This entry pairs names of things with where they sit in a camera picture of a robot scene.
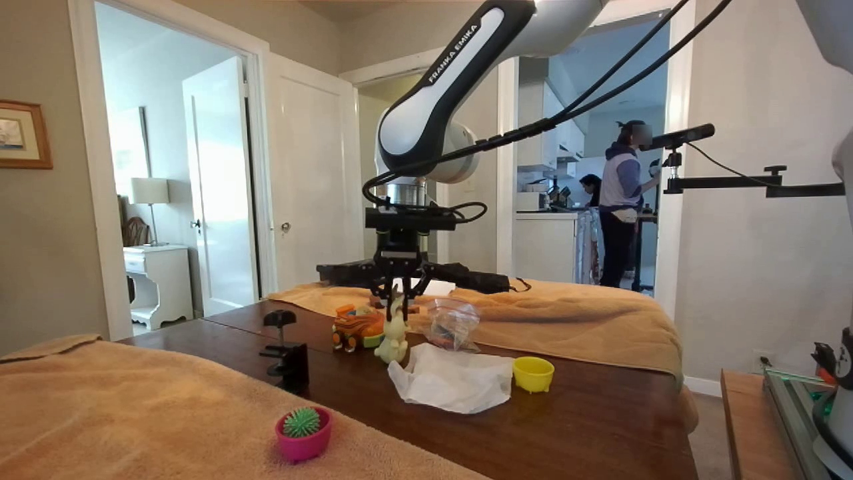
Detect tan towel under black bar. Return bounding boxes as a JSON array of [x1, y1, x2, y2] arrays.
[[269, 277, 688, 380]]

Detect glass and metal tray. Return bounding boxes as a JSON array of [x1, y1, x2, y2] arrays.
[[759, 359, 839, 480]]

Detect large tan towel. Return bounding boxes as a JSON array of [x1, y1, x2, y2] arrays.
[[0, 333, 487, 480]]

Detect orange striped toy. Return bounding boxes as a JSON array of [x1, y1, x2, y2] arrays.
[[329, 303, 389, 359]]

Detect white kitchen counter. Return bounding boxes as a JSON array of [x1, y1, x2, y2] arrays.
[[513, 209, 589, 285]]

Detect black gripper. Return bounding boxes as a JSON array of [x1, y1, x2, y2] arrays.
[[368, 233, 435, 324]]

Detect yellow cup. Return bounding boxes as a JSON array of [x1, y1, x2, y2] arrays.
[[511, 355, 556, 395]]

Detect dark haired short person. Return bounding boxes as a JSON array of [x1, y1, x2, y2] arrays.
[[576, 171, 604, 216]]

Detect framed wall picture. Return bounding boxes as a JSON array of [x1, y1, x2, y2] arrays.
[[0, 100, 54, 175]]

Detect long black bar device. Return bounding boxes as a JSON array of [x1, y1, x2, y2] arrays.
[[313, 256, 383, 288]]

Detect pink bowl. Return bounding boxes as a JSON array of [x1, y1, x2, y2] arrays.
[[275, 405, 336, 467]]

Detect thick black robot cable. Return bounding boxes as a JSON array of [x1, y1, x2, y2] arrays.
[[359, 0, 689, 209]]

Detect person in light shirt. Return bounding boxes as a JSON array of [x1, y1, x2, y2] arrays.
[[597, 117, 663, 291]]

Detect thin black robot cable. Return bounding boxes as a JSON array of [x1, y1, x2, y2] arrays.
[[576, 0, 735, 117]]

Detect white panel door with knob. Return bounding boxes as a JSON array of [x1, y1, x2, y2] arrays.
[[260, 52, 364, 300]]

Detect dark figurine beside lamp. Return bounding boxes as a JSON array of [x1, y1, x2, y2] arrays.
[[118, 196, 151, 252]]

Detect clear zip bag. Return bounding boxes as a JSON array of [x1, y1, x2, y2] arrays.
[[423, 296, 483, 352]]

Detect cream bunny squeeze toy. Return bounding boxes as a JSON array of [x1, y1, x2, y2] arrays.
[[371, 303, 412, 369]]

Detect green spiky ball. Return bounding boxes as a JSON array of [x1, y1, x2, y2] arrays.
[[283, 405, 321, 441]]

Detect black pouch with cable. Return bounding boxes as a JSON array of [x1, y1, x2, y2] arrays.
[[428, 263, 533, 296]]

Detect wooden side table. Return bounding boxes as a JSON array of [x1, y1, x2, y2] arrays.
[[720, 369, 805, 480]]

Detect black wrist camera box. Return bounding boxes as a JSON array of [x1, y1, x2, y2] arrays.
[[363, 204, 453, 239]]

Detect white side table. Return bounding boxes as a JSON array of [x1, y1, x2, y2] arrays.
[[119, 240, 198, 333]]

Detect black camera on stand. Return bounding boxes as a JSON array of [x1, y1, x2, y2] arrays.
[[640, 120, 717, 156]]

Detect white shade table lamp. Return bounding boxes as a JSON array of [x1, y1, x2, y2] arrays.
[[130, 176, 174, 248]]

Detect white open door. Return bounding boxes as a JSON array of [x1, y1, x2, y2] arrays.
[[182, 57, 260, 320]]

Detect white tissue cloth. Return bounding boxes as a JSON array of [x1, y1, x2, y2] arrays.
[[383, 341, 517, 420]]

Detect penguin figure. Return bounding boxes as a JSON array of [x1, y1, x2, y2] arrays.
[[808, 324, 853, 477]]

